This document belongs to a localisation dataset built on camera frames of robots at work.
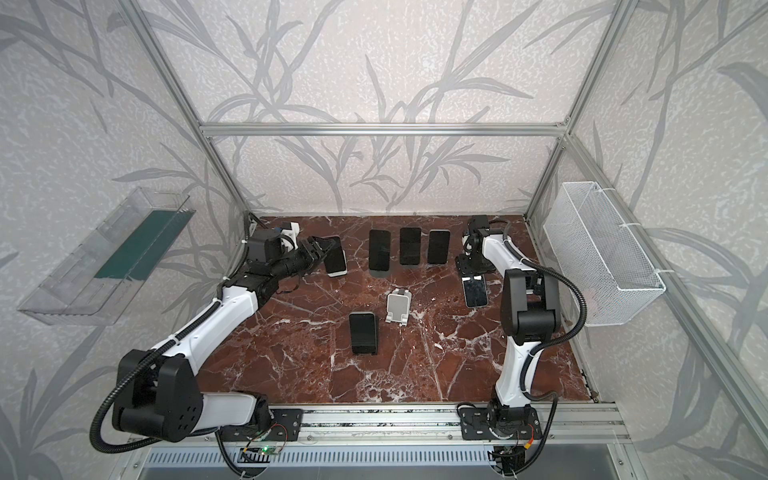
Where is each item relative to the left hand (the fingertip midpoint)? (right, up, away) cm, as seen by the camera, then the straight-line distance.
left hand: (335, 239), depth 81 cm
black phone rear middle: (+21, -2, +21) cm, 30 cm away
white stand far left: (-5, -12, +21) cm, 25 cm away
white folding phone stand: (+17, -20, +8) cm, 27 cm away
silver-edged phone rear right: (+31, -3, +24) cm, 39 cm away
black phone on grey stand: (+11, -4, +14) cm, 18 cm away
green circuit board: (-14, -51, -10) cm, 53 cm away
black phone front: (+7, -29, +8) cm, 30 cm away
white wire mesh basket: (+61, -3, -17) cm, 63 cm away
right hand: (+42, -7, +18) cm, 46 cm away
